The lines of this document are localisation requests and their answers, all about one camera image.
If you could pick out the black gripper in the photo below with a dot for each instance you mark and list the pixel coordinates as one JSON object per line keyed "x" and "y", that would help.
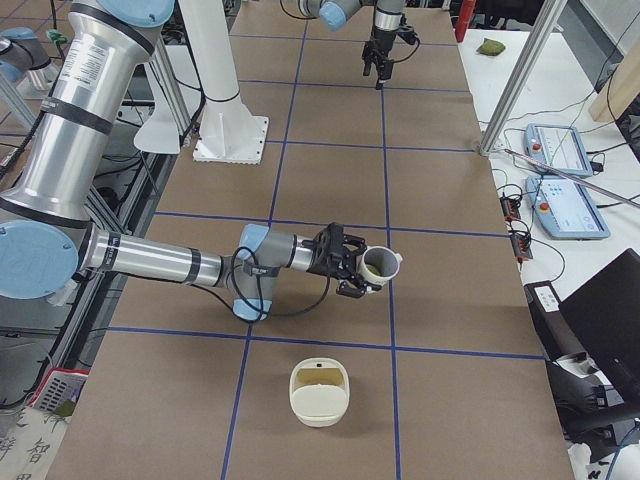
{"x": 379, "y": 40}
{"x": 326, "y": 263}

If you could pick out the aluminium frame post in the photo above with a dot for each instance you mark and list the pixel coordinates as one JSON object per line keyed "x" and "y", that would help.
{"x": 537, "y": 38}

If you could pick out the teach pendant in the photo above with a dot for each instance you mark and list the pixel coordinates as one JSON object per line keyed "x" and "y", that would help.
{"x": 558, "y": 146}
{"x": 564, "y": 209}

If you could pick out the near teach pendant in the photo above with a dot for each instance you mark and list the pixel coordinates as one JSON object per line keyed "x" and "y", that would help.
{"x": 564, "y": 209}

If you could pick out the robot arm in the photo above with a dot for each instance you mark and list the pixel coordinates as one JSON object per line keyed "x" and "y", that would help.
{"x": 47, "y": 235}
{"x": 388, "y": 22}

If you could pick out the black laptop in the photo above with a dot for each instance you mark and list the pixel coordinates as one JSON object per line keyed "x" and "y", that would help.
{"x": 604, "y": 316}

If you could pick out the far teach pendant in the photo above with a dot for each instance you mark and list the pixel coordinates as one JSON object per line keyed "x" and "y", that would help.
{"x": 558, "y": 146}

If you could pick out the white mug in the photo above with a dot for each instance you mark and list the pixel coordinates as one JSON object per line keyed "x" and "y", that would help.
{"x": 386, "y": 260}

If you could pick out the metal reacher grabber stick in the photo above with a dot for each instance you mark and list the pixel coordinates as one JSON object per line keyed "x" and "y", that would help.
{"x": 546, "y": 169}

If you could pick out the green lemon slice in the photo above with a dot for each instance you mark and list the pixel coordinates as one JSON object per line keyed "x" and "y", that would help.
{"x": 373, "y": 270}

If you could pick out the green bean bag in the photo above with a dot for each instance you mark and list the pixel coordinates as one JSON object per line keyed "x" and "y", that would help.
{"x": 491, "y": 48}

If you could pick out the white plastic crate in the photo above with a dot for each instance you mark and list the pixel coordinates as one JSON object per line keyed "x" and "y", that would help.
{"x": 59, "y": 391}

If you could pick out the cream plastic basket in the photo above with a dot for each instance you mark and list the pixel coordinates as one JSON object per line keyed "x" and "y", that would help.
{"x": 319, "y": 392}

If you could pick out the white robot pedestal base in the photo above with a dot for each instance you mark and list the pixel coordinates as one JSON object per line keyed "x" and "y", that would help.
{"x": 228, "y": 132}

